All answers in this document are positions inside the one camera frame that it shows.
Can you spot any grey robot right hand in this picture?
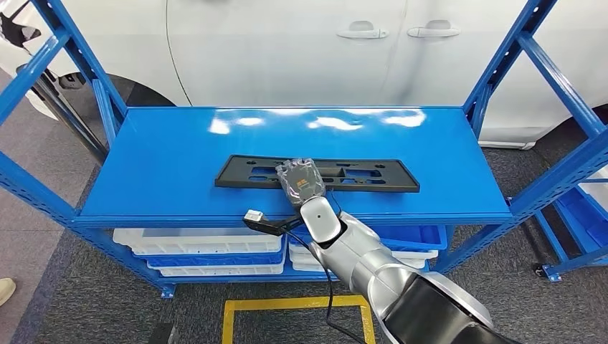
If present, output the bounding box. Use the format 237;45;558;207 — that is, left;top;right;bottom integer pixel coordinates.
275;158;327;206

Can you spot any black perforated plastic part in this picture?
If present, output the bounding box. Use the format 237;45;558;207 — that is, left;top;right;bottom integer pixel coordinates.
214;154;422;194

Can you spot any blue metal shelf rack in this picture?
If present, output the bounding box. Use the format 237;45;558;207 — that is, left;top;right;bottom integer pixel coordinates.
0;0;608;300

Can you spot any blue wheeled shelf rack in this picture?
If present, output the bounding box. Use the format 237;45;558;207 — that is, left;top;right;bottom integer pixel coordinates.
531;161;608;283

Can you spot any blue plastic bin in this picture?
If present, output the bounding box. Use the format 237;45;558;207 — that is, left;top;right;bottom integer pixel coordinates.
290;225;448;251
135;249;286;268
556;187;608;252

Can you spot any white car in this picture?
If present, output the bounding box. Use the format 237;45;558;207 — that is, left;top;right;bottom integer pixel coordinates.
0;0;608;151

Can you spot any yellow floor tape square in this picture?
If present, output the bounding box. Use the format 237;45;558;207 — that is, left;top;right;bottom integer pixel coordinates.
221;295;377;344

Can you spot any dark metal bar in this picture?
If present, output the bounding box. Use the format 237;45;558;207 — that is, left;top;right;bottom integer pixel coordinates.
16;66;109;165

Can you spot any person's shoe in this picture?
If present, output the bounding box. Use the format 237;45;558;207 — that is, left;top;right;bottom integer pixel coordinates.
0;278;16;307

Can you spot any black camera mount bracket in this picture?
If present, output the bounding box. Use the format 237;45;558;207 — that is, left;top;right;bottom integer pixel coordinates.
243;216;305;237

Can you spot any black cable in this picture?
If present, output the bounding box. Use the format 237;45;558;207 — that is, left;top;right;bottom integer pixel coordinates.
282;226;368;344

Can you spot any white car door handle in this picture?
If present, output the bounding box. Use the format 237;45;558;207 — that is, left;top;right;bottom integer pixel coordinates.
336;20;389;40
407;19;462;39

